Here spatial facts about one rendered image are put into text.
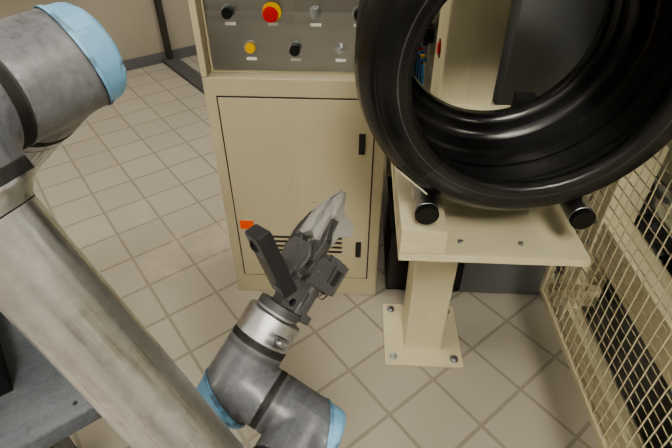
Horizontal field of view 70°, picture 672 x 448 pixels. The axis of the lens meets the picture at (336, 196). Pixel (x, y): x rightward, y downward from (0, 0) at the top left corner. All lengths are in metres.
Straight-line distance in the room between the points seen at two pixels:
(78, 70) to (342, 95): 0.98
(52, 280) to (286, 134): 1.09
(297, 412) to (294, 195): 1.01
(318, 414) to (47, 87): 0.53
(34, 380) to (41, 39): 0.77
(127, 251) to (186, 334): 0.58
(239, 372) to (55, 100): 0.43
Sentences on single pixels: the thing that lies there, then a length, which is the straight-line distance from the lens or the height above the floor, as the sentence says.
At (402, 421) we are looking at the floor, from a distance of 1.66.
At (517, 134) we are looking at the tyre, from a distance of 1.12.
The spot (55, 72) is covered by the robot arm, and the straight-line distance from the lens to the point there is 0.54.
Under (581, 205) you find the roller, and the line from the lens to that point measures 0.97.
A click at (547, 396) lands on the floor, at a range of 1.82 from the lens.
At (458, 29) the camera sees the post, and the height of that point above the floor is 1.12.
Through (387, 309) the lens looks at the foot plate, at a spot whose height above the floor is 0.01.
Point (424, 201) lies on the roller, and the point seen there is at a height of 0.92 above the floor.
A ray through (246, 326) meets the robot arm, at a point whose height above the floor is 0.88.
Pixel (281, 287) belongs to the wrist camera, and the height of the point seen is 0.92.
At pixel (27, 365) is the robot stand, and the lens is 1.20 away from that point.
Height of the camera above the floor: 1.45
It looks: 36 degrees down
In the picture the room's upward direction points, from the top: straight up
